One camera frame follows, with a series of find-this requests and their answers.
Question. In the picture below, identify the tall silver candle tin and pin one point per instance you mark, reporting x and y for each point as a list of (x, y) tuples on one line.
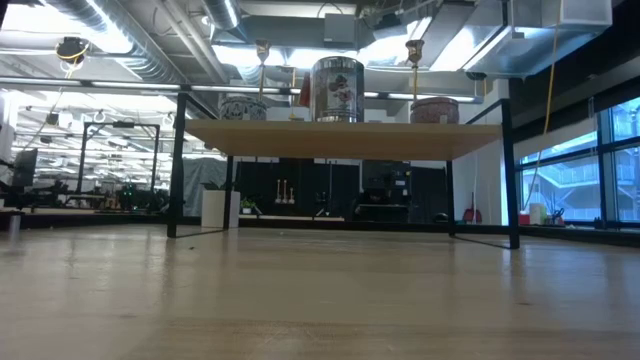
[(337, 90)]

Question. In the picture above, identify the blue floral candle tin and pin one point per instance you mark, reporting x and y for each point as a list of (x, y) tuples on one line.
[(243, 109)]

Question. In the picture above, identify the pink floral candle tin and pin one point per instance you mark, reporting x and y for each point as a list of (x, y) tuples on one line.
[(434, 111)]

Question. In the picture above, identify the pale pink taper candle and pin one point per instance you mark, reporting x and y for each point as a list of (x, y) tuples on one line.
[(285, 192), (291, 197), (278, 192)]

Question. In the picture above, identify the wooden shelf with black legs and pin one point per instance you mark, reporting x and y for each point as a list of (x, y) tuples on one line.
[(340, 140)]

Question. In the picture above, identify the black curtain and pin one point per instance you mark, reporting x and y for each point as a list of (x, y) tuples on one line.
[(260, 180)]

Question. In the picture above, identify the black equipment rack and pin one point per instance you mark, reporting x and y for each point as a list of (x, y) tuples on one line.
[(385, 185)]

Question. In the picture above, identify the small background potted plant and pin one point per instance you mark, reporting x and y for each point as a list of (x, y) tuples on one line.
[(246, 207)]

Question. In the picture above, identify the white pot with green plant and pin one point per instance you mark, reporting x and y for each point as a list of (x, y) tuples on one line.
[(215, 210)]

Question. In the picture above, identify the grey fabric cover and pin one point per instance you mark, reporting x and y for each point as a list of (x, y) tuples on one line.
[(200, 172)]

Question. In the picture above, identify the gold candlestick holder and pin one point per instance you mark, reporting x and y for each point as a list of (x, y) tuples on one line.
[(414, 50), (263, 50)]

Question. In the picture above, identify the red dustpan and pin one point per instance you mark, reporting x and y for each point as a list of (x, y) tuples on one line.
[(472, 215)]

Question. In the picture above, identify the long tube light strip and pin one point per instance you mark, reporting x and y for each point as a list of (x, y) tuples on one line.
[(150, 85)]

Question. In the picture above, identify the red container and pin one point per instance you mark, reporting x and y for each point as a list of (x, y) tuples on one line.
[(524, 219)]

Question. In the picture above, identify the white container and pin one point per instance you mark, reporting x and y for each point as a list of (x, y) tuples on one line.
[(537, 215)]

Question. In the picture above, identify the black computer monitor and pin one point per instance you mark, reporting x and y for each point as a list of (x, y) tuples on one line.
[(25, 167)]

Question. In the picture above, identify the black background workstation frame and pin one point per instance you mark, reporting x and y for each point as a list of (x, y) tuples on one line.
[(120, 125)]

